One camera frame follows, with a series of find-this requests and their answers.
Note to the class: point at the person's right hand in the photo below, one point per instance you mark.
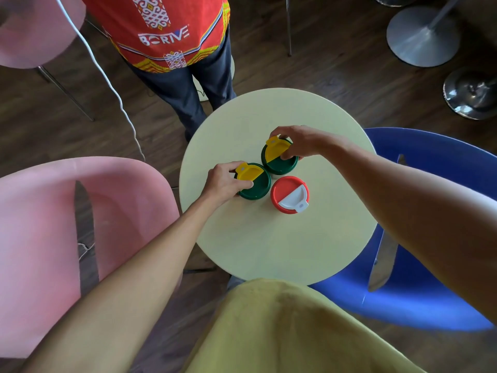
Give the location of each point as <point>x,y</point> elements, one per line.
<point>310,141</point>

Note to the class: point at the person's left hand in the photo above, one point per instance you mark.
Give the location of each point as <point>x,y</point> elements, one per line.
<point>219,184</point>

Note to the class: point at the person's left thumb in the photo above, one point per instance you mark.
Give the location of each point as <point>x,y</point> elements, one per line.
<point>242,186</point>

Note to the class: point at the person's right thumb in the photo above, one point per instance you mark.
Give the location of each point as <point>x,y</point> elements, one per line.
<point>289,153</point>

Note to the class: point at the green jar with yellow lid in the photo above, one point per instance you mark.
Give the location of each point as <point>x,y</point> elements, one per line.
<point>277,165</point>
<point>260,186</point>

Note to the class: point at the person's right forearm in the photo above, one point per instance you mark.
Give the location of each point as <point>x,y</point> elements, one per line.
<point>419,213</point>

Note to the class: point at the person's left forearm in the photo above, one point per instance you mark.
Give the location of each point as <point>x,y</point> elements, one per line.
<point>128,279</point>

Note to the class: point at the red jar with white lid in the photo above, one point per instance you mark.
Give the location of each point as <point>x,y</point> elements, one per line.
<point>289,194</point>

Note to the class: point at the thin metal chair leg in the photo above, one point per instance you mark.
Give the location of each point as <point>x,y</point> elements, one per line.
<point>289,27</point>

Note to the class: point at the blue plastic chair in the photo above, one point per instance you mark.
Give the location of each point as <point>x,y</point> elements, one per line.
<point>427,151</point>

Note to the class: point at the person's yellow garment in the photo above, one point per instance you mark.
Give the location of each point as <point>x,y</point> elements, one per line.
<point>287,330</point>

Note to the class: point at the matte grey stool base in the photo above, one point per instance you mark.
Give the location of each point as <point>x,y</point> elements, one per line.
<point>421,38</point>

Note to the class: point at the shiny chrome stool base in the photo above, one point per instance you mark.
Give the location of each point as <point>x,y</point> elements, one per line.
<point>470,93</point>

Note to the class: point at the pink plastic chair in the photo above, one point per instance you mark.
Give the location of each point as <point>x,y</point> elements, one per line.
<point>31,31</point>
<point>35,236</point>

